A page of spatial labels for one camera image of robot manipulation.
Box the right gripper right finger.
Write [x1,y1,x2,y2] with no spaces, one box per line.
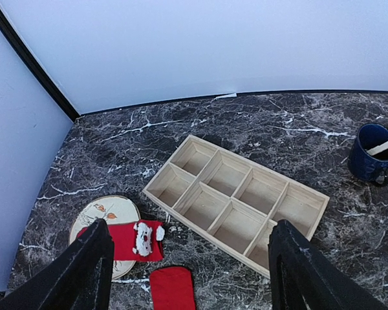
[268,220,387,309]

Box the dark blue enamel mug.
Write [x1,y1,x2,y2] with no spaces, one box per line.
[347,123,388,187]

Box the wooden compartment tray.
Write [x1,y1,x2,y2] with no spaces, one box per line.
[144,135,329,276]

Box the red santa sock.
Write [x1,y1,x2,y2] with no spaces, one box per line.
[149,266,196,310]
[76,219,166,262]

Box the left black frame post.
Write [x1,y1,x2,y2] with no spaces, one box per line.
[0,9,80,122]

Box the round painted wooden plate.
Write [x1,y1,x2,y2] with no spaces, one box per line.
[69,194,142,280]

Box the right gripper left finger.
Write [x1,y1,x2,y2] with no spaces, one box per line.
[0,219,114,309]

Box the wooden stick in mug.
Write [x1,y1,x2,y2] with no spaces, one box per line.
[367,141,388,156]

